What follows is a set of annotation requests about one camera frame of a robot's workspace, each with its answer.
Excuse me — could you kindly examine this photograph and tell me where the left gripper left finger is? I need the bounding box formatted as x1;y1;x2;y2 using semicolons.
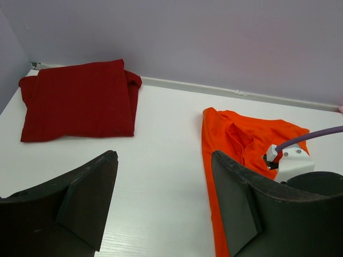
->
1;150;118;256

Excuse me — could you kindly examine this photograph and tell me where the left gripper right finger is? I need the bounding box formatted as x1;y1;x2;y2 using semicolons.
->
212;151;342;256

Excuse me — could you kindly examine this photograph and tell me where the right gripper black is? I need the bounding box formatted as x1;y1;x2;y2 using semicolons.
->
281;171;342;199

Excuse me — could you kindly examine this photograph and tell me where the orange t-shirt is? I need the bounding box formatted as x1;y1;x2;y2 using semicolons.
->
202;108;309;256

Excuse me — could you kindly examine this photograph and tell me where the folded dark red t-shirt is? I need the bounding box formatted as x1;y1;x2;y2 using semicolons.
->
18;59;142;142

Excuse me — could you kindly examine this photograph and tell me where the back aluminium rail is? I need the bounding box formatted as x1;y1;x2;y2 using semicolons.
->
31;62;341;111

